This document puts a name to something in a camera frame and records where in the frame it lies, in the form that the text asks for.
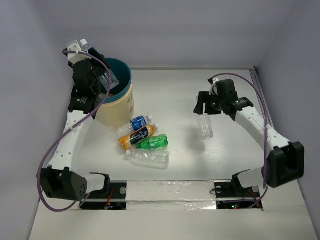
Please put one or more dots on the aluminium side rail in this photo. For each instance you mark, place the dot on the aluminium side rail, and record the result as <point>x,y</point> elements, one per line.
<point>260,104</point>

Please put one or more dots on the teal and cream bin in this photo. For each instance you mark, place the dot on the teal and cream bin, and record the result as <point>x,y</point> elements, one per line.
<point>113,108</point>

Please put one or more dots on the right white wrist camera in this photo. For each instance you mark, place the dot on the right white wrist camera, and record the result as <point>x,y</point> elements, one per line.
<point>213,86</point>

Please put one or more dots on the orange bottle dark label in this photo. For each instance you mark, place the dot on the orange bottle dark label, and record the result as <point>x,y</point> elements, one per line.
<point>132,139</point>

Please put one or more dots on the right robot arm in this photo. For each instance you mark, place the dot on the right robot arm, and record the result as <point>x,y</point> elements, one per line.
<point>283,160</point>

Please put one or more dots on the blue label clear bottle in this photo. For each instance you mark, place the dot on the blue label clear bottle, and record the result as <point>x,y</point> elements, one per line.
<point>103,73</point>

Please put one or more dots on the small blue label bottle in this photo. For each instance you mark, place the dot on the small blue label bottle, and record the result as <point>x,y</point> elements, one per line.
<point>135,124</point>

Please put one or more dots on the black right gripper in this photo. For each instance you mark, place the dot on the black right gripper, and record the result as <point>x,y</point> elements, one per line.
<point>204,97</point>

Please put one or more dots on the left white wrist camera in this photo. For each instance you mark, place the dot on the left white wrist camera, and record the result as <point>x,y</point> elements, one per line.
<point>73,55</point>

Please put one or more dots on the large clear ribbed bottle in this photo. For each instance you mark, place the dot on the large clear ribbed bottle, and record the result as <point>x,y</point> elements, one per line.
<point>205,126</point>

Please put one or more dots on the silver taped front rail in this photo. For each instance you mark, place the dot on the silver taped front rail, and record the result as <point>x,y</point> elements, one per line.
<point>160,195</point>

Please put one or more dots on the clear bottle white cap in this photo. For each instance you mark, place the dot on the clear bottle white cap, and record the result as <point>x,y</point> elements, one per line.
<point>149,158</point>

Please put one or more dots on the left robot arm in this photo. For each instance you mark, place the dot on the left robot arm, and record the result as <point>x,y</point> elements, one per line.
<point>61,178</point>

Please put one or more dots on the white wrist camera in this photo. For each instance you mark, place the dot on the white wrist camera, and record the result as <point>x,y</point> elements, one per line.
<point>73,55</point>
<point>213,86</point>

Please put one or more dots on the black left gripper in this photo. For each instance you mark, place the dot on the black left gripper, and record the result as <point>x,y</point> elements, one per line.
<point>100,60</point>

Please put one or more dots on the green plastic bottle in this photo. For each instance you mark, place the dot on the green plastic bottle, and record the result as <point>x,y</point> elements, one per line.
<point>153,142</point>

